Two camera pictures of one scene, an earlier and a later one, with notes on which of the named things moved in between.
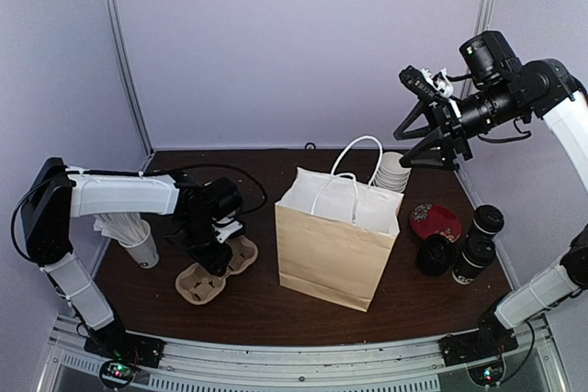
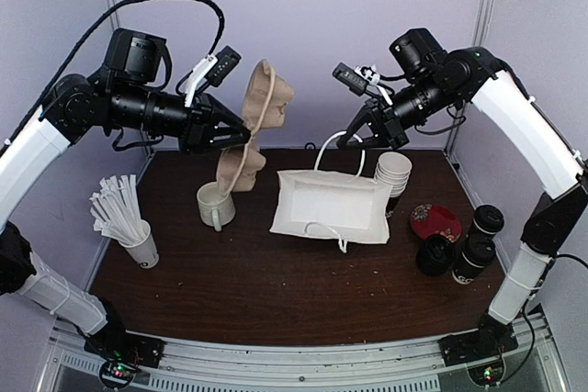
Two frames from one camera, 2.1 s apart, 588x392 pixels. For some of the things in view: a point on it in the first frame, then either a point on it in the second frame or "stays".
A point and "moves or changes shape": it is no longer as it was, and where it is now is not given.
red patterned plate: (428, 219) stays
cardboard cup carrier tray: (198, 285) → (265, 104)
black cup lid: (478, 251) stays
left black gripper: (213, 261) → (206, 111)
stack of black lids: (435, 255) stays
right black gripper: (456, 135) → (395, 131)
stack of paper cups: (391, 175) stays
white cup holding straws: (143, 252) stays
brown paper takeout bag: (336, 235) moves or changes shape
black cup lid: (488, 218) stays
